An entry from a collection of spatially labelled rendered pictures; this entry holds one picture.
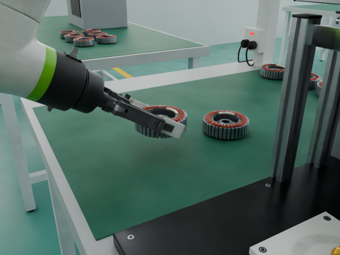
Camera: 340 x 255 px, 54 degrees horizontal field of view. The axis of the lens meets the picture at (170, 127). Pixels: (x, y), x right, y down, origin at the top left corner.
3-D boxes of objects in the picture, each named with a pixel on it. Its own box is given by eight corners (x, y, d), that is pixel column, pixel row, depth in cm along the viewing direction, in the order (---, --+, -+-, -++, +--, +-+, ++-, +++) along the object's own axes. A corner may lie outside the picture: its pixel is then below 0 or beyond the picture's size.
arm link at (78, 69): (23, 97, 58) (37, 113, 51) (49, 35, 57) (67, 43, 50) (55, 108, 62) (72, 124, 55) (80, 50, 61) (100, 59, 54)
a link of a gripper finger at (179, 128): (159, 114, 63) (161, 116, 63) (184, 125, 68) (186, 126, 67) (152, 128, 64) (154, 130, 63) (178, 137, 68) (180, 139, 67)
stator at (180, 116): (152, 144, 65) (152, 127, 63) (125, 125, 73) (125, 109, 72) (197, 132, 71) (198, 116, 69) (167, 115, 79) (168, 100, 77)
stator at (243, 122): (248, 143, 77) (250, 128, 75) (200, 138, 79) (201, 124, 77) (247, 123, 87) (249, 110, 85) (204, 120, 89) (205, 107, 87)
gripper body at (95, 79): (92, 72, 54) (136, 91, 60) (74, 62, 60) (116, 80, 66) (74, 114, 55) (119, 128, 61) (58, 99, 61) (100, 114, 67)
